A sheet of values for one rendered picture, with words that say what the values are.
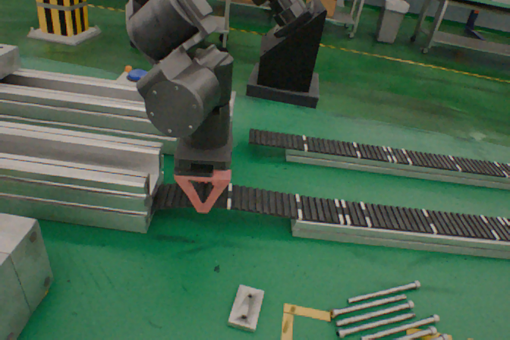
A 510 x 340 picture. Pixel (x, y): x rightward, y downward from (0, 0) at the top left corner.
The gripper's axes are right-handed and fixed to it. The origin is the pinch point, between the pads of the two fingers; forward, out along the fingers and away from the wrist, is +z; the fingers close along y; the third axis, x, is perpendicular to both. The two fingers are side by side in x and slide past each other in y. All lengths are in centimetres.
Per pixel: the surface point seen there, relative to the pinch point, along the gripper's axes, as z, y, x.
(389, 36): 68, -459, 216
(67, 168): -5.4, 3.3, -16.7
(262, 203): 0.4, 0.6, 8.1
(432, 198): 5.4, -9.0, 39.8
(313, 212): 1.0, 1.3, 15.3
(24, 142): -4.7, -3.3, -25.6
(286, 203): 0.6, 0.2, 11.6
